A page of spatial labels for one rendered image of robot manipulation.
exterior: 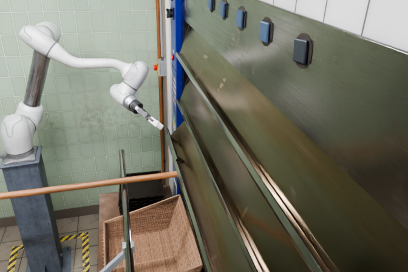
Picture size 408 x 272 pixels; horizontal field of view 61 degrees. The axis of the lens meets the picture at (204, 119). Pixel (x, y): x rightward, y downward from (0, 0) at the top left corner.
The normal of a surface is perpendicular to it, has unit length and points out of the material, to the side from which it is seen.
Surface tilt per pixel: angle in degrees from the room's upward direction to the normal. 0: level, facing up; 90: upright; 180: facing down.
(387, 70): 90
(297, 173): 70
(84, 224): 0
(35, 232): 90
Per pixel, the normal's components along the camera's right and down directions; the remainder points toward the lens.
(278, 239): -0.90, -0.22
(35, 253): 0.32, 0.43
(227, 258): -0.69, -0.55
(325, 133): -0.97, 0.08
